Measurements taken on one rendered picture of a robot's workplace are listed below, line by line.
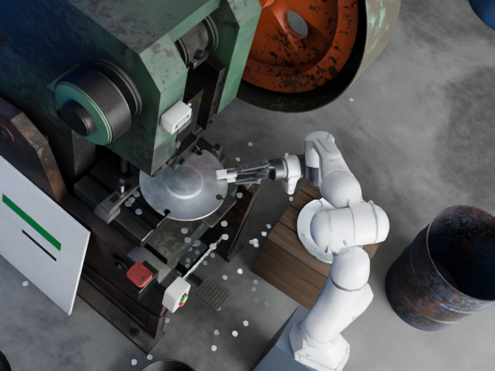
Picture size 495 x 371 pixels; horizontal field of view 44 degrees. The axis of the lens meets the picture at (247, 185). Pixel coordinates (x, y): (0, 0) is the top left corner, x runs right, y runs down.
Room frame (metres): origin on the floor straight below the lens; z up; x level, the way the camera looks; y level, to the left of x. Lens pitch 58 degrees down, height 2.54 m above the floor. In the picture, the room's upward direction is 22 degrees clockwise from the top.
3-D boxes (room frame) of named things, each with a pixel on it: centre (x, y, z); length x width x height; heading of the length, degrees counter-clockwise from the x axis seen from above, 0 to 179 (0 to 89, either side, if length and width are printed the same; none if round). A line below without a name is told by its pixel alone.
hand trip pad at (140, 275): (0.67, 0.20, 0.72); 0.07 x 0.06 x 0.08; 72
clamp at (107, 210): (0.89, 0.37, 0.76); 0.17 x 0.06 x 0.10; 162
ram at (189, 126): (1.04, 0.28, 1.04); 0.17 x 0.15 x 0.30; 72
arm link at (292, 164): (1.20, -0.12, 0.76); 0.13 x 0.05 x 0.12; 34
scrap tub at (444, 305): (1.39, -0.95, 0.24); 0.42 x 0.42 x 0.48
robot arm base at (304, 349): (0.79, -0.45, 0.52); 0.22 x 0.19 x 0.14; 77
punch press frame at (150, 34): (1.10, 0.46, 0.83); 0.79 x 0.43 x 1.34; 72
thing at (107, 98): (0.82, 0.41, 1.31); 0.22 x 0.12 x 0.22; 72
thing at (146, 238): (1.05, 0.32, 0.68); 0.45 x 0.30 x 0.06; 162
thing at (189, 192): (1.01, 0.20, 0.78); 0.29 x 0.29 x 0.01
